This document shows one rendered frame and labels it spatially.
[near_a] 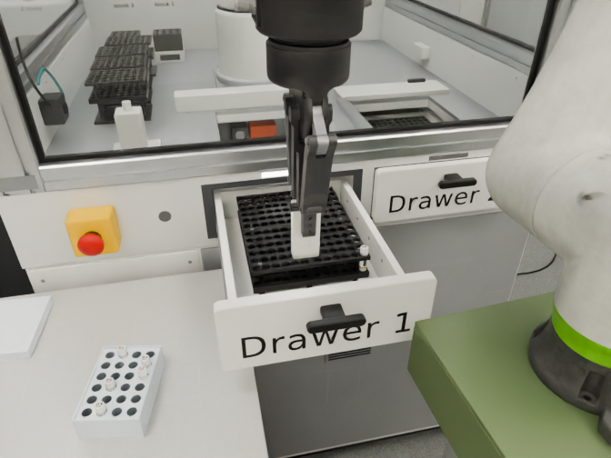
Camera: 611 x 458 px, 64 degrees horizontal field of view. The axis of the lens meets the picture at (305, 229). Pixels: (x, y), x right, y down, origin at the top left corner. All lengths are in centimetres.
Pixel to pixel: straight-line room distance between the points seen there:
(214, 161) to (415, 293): 40
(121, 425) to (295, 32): 52
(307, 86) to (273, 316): 31
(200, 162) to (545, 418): 61
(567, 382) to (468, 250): 53
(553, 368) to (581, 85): 32
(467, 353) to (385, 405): 76
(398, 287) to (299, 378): 63
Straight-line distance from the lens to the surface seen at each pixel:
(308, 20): 41
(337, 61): 44
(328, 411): 136
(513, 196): 64
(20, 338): 89
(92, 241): 85
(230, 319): 62
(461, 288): 119
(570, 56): 65
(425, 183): 96
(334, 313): 62
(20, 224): 94
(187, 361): 79
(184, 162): 85
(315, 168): 45
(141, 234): 92
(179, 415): 73
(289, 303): 61
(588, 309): 59
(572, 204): 58
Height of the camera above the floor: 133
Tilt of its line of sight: 33 degrees down
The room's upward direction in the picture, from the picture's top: straight up
